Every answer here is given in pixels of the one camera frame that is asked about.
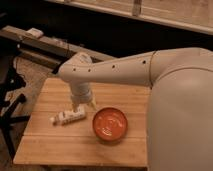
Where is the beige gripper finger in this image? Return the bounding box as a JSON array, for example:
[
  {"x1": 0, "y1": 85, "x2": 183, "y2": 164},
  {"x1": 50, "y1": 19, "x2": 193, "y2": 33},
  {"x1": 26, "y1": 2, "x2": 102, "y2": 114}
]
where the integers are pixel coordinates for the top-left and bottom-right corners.
[
  {"x1": 88, "y1": 99, "x2": 97, "y2": 110},
  {"x1": 72, "y1": 103, "x2": 79, "y2": 112}
]

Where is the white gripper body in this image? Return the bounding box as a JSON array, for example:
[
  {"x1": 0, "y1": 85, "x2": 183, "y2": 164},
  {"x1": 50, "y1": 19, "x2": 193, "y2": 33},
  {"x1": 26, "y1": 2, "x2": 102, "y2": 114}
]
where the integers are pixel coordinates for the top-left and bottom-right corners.
[{"x1": 70, "y1": 83, "x2": 92, "y2": 104}]

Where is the white plastic bottle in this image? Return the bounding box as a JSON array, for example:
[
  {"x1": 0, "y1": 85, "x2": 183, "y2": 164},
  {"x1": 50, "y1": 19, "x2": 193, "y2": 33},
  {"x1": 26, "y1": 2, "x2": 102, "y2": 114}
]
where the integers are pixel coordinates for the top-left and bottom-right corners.
[{"x1": 50, "y1": 106, "x2": 86, "y2": 125}]

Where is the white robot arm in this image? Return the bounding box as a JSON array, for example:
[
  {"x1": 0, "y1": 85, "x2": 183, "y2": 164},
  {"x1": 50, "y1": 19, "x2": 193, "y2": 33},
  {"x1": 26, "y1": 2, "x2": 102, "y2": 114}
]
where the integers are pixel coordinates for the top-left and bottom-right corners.
[{"x1": 59, "y1": 48, "x2": 213, "y2": 171}]

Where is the orange ceramic bowl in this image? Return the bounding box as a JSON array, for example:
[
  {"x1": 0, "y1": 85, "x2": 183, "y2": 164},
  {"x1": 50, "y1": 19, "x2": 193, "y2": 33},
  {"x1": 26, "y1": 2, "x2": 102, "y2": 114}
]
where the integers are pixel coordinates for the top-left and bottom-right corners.
[{"x1": 92, "y1": 107, "x2": 128, "y2": 143}]

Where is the black office chair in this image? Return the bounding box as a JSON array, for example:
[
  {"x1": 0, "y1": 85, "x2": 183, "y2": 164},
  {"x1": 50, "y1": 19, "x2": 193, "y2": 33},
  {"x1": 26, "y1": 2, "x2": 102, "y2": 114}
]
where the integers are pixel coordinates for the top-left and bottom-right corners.
[{"x1": 0, "y1": 53, "x2": 30, "y2": 159}]

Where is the long wooden beam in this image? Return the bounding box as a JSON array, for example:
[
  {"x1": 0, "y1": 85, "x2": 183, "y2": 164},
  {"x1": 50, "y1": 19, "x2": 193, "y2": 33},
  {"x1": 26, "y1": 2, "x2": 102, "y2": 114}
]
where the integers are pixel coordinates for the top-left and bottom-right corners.
[{"x1": 0, "y1": 25, "x2": 113, "y2": 61}]

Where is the small white box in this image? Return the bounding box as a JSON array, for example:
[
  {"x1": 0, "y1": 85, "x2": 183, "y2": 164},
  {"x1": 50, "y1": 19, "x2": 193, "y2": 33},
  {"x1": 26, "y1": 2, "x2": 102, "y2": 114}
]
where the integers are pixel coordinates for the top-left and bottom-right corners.
[{"x1": 26, "y1": 28, "x2": 43, "y2": 38}]

